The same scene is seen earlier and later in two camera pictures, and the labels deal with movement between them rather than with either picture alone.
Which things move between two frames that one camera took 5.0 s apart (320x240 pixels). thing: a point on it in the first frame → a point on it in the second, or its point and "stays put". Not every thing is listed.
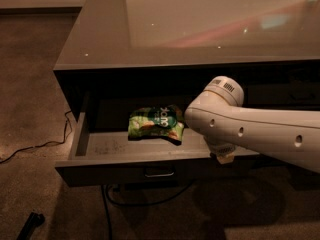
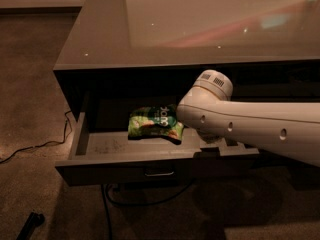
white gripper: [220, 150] → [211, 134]
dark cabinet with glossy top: [147, 45] stays put
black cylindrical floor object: [34, 220] stays put
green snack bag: [160, 121] stays put
